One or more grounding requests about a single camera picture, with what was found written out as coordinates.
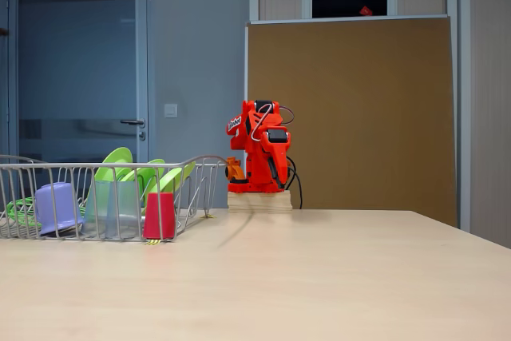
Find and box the green plastic plate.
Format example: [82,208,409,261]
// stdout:
[158,161,197,195]
[93,147,134,183]
[121,157,166,200]

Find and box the red plastic cup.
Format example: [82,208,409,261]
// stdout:
[142,192,176,240]

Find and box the translucent grey plastic cup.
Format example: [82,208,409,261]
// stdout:
[104,180,141,240]
[81,180,117,238]

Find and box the purple plastic mug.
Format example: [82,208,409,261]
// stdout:
[34,181,85,237]

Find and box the green whisk with steel handle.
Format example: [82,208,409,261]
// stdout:
[6,196,147,227]

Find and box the wooden base block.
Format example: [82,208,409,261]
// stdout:
[227,191,292,214]

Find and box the light orange table clamp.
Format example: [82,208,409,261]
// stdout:
[223,156,247,182]

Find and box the brown pin board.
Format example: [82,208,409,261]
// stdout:
[244,15,458,223]

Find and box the grey glazed door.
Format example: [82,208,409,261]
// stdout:
[7,0,149,166]

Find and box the white servo cable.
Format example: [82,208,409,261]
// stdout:
[250,103,299,142]

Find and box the black cable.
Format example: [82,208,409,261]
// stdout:
[285,155,304,209]

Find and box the metal wire dish rack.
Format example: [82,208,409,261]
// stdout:
[0,153,228,243]

